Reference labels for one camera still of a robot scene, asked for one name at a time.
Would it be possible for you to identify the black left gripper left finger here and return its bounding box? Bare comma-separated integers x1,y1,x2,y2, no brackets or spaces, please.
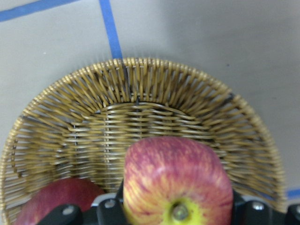
39,183,124,225

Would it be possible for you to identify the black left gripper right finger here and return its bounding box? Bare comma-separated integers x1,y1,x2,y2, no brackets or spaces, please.
231,191,300,225

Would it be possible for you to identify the red yellow apple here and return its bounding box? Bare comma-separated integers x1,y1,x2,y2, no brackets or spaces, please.
123,136,233,225

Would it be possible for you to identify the dark red apple in basket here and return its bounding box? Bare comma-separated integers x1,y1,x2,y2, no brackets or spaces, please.
15,178,105,225

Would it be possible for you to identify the round wicker basket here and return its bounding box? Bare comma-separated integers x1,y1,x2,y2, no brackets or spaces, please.
0,58,286,225

